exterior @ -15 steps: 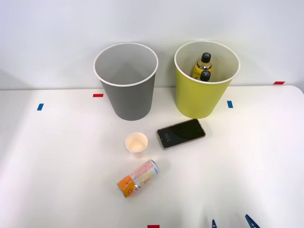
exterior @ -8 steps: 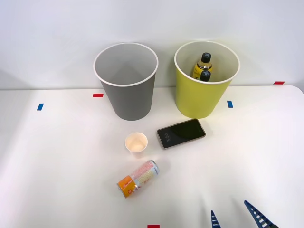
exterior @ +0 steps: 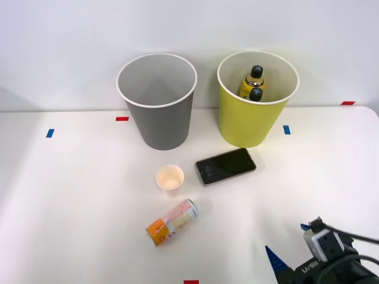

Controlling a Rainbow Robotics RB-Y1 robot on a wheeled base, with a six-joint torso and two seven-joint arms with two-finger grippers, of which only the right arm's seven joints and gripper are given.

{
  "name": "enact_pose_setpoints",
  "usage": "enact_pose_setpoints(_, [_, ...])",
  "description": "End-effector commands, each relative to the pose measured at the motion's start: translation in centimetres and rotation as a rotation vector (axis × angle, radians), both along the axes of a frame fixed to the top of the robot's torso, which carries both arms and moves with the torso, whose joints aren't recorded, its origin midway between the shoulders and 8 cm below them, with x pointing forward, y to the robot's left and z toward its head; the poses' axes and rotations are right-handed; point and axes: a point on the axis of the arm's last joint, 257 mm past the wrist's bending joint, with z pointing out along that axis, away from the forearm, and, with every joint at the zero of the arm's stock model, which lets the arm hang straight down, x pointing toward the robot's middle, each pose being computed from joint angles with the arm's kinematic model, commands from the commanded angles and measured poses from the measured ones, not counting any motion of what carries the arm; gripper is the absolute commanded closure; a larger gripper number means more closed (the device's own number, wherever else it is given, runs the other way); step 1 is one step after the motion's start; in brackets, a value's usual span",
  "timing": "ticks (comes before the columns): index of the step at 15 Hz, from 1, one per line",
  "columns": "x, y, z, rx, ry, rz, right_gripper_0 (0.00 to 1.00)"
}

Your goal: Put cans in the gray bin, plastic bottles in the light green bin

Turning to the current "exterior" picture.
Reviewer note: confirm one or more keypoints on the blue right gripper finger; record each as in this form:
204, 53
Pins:
276, 261
305, 227

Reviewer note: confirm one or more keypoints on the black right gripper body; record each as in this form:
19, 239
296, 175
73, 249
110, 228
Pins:
308, 273

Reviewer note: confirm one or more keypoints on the orange and white drink can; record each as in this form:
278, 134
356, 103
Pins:
171, 223

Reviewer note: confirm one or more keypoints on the black smartphone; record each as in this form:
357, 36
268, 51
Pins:
226, 165

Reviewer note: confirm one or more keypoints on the yellow-green plastic waste bin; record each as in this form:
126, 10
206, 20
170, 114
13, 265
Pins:
242, 124

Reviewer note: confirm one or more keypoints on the small white paper cup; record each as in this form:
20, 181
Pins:
169, 177

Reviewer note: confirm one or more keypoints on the yellow bottle with black cap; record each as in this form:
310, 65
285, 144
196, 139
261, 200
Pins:
252, 82
256, 94

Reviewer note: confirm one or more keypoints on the grey plastic waste bin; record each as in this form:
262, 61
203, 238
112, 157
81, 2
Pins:
161, 127

